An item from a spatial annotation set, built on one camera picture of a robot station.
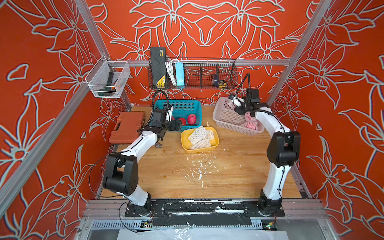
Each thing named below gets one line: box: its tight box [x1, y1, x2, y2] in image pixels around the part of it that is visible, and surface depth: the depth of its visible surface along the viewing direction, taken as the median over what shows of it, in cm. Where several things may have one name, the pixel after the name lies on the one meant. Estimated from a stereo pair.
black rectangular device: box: [150, 47, 167, 86], surface depth 89 cm
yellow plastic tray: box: [180, 126, 220, 154], surface depth 96 cm
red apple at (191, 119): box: [187, 113, 197, 125], surface depth 107 cm
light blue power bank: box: [175, 62, 185, 87], surface depth 91 cm
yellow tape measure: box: [218, 81, 227, 89], surface depth 96 cm
